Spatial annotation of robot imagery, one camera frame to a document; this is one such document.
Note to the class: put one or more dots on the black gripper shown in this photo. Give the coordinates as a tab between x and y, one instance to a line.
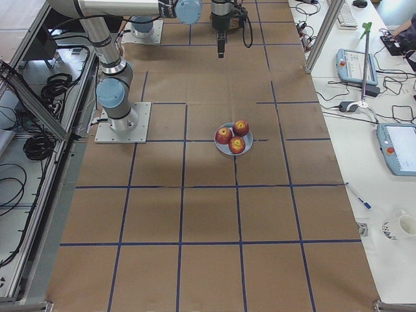
220	19

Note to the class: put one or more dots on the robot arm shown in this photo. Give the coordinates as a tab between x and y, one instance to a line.
113	91
187	12

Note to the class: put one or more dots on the red apple plate back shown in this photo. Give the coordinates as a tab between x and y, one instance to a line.
241	128

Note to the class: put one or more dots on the red apple plate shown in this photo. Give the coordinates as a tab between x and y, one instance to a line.
236	145
241	128
223	135

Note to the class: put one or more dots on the red apple plate front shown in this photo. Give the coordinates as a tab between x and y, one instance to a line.
223	135

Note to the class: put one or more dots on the red apple plate outer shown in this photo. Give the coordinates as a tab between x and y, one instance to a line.
236	145

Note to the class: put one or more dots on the light blue plate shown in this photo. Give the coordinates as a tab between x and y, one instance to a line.
225	149

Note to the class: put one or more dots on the white keyboard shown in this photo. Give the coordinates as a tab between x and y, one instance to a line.
346	19

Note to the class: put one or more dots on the teach pendant far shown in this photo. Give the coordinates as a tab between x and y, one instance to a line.
350	67

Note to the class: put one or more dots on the teach pendant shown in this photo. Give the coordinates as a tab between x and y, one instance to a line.
397	144
350	67

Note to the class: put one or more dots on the green tipped grabber stick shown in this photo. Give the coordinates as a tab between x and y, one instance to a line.
366	34

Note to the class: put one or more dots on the teach pendant near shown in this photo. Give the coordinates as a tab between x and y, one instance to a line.
397	144

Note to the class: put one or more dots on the blue white pen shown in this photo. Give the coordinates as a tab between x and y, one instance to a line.
365	203

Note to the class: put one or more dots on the white mug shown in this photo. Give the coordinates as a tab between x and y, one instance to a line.
400	226

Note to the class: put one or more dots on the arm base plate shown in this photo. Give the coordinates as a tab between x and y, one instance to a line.
145	34
131	129

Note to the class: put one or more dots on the aluminium profile post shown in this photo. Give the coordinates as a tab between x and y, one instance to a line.
323	34

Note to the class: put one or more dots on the aluminium frame rack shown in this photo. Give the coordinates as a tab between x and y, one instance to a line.
31	161

